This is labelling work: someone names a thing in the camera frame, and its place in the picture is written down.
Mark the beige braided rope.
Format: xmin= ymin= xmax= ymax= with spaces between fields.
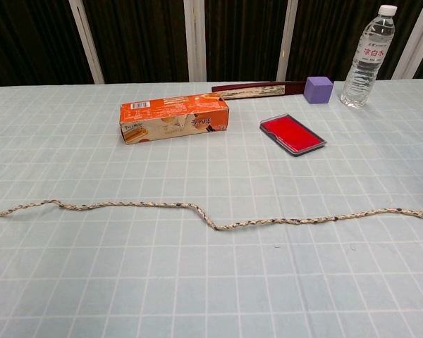
xmin=0 ymin=199 xmax=423 ymax=232

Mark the orange snack box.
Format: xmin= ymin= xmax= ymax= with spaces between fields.
xmin=118 ymin=94 xmax=231 ymax=146

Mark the red ink pad case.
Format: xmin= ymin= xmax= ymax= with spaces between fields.
xmin=259 ymin=113 xmax=329 ymax=158

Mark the light blue checked tablecloth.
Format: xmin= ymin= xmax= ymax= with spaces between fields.
xmin=0 ymin=77 xmax=423 ymax=338

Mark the purple foam cube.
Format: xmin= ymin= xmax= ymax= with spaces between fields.
xmin=303 ymin=75 xmax=335 ymax=106

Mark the clear water bottle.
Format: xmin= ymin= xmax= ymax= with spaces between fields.
xmin=339 ymin=4 xmax=398 ymax=110

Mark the white frame post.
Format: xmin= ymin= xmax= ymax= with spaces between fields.
xmin=183 ymin=0 xmax=207 ymax=83
xmin=68 ymin=0 xmax=105 ymax=85
xmin=390 ymin=0 xmax=423 ymax=80
xmin=276 ymin=0 xmax=300 ymax=82

